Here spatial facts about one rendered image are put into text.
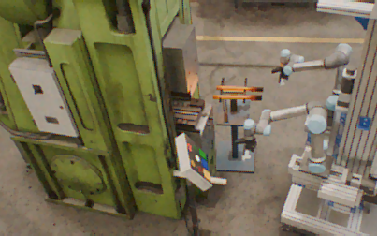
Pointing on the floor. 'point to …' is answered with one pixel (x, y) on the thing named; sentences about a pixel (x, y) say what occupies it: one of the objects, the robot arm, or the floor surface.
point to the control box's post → (193, 206)
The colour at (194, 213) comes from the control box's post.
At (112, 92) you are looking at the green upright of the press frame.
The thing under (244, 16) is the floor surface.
